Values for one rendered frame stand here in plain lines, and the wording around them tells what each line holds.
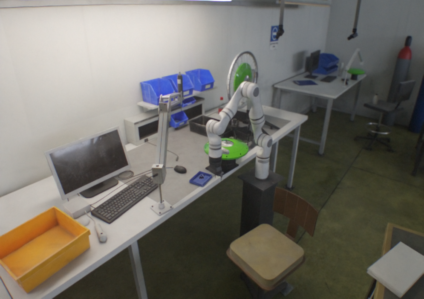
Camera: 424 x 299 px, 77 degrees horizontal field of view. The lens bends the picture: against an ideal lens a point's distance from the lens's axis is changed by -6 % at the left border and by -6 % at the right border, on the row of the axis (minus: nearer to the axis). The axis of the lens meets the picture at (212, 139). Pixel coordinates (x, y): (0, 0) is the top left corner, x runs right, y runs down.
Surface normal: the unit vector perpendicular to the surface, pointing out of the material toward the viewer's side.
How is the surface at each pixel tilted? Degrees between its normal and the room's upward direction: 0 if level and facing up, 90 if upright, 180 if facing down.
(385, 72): 90
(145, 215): 0
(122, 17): 90
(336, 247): 0
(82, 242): 94
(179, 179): 0
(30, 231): 86
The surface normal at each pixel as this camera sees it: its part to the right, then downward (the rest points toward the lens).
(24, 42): 0.78, 0.27
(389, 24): -0.63, 0.33
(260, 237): 0.00, -0.90
